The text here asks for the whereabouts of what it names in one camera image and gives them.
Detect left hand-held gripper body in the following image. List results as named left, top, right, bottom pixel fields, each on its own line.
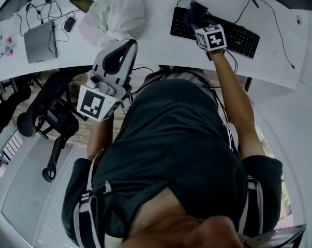
left=77, top=70, right=132, bottom=123

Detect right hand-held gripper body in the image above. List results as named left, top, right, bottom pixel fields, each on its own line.
left=194, top=23, right=228, bottom=54

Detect black keyboard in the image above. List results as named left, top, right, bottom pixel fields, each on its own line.
left=170, top=6, right=260, bottom=59

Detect dark blue cloth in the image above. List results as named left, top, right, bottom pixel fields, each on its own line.
left=184, top=1, right=211, bottom=30

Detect person's left forearm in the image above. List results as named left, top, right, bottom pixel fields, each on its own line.
left=87, top=116, right=115, bottom=165

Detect person's right forearm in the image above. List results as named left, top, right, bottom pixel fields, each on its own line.
left=211, top=49, right=266, bottom=160

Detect black mesh office chair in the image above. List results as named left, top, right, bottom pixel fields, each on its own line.
left=17, top=71, right=80, bottom=183
left=0, top=76, right=32, bottom=146

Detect black and red mouse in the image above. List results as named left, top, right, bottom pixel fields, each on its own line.
left=64, top=16, right=77, bottom=33

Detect translucent white plastic bag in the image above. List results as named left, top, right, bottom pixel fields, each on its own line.
left=78, top=0, right=147, bottom=48

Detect dark smartphone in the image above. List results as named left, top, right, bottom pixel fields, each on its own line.
left=69, top=0, right=95, bottom=13

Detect closed silver laptop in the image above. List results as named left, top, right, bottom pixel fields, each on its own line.
left=23, top=21, right=59, bottom=64

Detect person's dark shirt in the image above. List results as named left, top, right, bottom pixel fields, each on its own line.
left=62, top=77, right=284, bottom=246

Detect pink and blue small parts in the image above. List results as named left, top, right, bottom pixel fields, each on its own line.
left=2, top=36, right=17, bottom=57

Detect grey-backed monitor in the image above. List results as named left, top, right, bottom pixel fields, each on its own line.
left=0, top=0, right=49, bottom=25

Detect person's head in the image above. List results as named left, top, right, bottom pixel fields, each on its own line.
left=123, top=190, right=252, bottom=248

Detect dark-rimmed glasses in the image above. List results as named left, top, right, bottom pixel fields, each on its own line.
left=245, top=224, right=308, bottom=248

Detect tangled black cables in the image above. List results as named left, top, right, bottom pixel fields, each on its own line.
left=17, top=0, right=70, bottom=59

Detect long black cable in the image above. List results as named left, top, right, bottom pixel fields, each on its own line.
left=233, top=0, right=296, bottom=70

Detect black and white harness strap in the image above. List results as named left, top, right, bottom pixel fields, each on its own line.
left=235, top=174, right=264, bottom=239
left=72, top=190, right=102, bottom=248

